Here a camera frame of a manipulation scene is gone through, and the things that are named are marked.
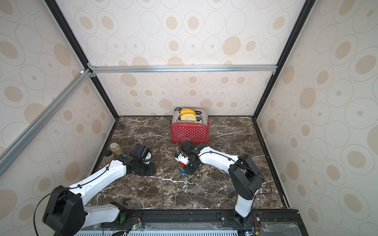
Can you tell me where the yellow toast slice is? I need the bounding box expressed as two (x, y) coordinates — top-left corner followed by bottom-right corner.
(180, 113), (197, 122)
(180, 109), (196, 116)

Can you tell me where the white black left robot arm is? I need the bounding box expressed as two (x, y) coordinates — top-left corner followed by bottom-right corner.
(42, 143), (156, 236)

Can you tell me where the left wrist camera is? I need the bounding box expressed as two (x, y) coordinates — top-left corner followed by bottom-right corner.
(142, 148), (153, 164)

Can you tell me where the front yellow toast slice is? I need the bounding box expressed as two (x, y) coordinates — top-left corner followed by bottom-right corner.
(180, 113), (197, 122)

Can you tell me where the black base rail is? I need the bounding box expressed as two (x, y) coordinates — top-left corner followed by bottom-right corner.
(70, 208), (310, 236)

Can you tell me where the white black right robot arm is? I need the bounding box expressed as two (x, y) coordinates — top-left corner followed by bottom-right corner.
(174, 140), (265, 220)

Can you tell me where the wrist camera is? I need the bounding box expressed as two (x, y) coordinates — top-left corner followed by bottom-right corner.
(174, 152), (189, 165)
(142, 148), (153, 164)

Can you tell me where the blue lego brick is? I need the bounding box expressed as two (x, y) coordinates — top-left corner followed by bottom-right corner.
(179, 170), (187, 176)

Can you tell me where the red polka dot toaster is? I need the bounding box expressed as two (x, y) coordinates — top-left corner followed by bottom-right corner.
(170, 107), (212, 144)

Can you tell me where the glass jar with beige lid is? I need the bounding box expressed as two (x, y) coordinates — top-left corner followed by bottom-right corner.
(110, 142), (124, 156)

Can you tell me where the horizontal aluminium frame bar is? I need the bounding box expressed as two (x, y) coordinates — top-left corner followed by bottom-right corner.
(90, 65), (277, 74)

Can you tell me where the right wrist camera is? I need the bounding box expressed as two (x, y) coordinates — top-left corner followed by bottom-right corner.
(174, 152), (189, 165)

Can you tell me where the black round lid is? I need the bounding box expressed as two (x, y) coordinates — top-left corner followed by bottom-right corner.
(103, 149), (112, 157)

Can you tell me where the diagonal aluminium frame bar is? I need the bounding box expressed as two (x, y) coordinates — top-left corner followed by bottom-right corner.
(1, 68), (91, 175)

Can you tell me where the rear yellow toast slice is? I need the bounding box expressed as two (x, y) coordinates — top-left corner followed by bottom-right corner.
(180, 109), (196, 116)

